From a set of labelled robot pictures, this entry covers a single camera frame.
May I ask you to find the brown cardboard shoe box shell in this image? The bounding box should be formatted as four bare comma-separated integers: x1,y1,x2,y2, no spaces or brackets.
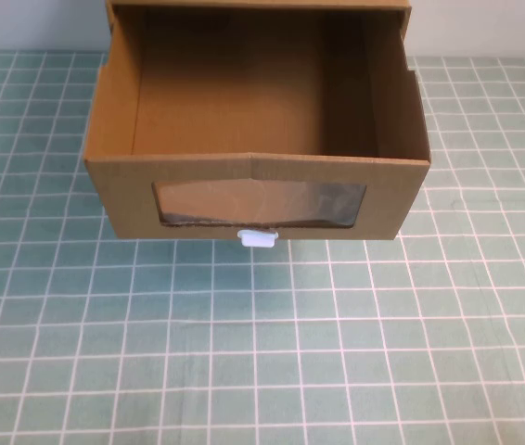
103,0,417,15

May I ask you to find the green white grid tablecloth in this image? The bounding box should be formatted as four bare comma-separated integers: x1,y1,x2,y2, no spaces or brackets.
0,48,525,445

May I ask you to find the white plastic drawer handle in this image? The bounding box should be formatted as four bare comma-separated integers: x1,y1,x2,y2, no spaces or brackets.
237,228,279,250

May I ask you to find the cardboard drawer with window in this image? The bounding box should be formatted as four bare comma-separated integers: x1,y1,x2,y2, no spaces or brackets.
83,0,432,246

